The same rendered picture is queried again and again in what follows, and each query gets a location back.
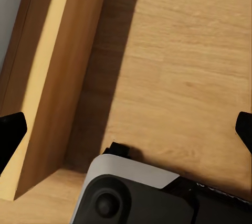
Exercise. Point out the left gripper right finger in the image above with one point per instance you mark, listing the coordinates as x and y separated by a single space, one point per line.
244 128

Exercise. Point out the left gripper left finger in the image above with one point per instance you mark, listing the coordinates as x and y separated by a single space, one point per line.
13 128

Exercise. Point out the bed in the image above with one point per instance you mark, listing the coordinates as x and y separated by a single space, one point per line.
44 51

